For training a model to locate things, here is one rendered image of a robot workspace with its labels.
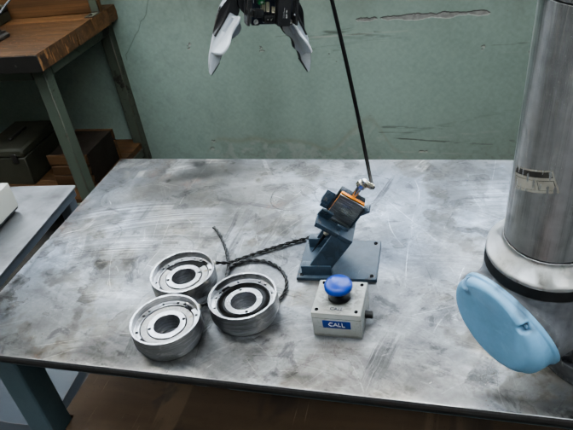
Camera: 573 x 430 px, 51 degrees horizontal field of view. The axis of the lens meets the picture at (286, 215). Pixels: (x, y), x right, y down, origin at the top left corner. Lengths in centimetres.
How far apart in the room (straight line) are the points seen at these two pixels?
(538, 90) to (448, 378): 43
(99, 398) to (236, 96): 164
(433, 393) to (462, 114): 178
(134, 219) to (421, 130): 154
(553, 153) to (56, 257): 91
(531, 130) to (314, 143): 211
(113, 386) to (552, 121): 97
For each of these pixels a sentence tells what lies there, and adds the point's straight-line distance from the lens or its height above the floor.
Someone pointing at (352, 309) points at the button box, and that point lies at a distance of 85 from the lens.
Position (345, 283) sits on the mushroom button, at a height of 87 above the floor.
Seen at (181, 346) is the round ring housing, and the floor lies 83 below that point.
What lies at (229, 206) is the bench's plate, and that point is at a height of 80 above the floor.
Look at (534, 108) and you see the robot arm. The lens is 53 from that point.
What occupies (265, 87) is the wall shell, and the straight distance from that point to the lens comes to 255.
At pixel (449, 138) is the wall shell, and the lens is 253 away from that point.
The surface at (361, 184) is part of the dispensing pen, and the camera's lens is 90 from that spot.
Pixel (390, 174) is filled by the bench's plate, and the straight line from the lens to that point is 122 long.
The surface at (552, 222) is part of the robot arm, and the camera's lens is 57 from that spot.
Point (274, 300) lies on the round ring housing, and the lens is 89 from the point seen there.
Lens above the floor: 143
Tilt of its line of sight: 34 degrees down
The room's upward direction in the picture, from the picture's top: 10 degrees counter-clockwise
